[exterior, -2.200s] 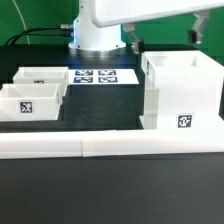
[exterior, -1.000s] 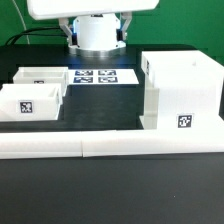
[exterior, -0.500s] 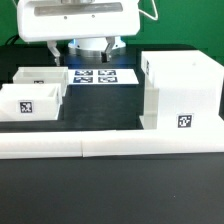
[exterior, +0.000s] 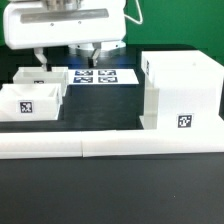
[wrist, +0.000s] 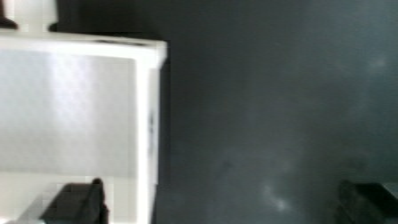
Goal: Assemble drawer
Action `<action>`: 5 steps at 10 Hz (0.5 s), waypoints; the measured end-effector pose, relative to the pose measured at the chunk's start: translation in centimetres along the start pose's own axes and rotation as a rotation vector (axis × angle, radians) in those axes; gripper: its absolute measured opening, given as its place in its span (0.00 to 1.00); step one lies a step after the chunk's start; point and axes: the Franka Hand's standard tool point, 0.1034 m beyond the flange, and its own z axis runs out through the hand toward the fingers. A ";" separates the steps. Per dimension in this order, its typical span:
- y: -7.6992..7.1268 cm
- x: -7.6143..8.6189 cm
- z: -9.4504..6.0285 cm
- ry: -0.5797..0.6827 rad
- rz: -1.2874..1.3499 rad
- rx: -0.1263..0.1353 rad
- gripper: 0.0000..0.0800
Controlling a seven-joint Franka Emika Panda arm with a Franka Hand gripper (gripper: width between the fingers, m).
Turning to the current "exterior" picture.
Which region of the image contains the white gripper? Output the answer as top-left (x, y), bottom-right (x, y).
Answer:
top-left (3, 0), bottom-right (126, 71)

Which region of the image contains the white cable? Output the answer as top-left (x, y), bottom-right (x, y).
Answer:
top-left (123, 0), bottom-right (144, 26)

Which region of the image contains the white drawer tray with tag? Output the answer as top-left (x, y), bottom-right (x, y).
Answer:
top-left (13, 67), bottom-right (68, 96)

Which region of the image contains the white front rail right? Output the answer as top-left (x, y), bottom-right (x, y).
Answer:
top-left (81, 129), bottom-right (224, 157)

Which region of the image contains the white drawer cabinet box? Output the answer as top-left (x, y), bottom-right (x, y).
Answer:
top-left (140, 50), bottom-right (224, 130)

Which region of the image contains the white tag sheet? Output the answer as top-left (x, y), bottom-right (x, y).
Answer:
top-left (68, 69), bottom-right (139, 85)

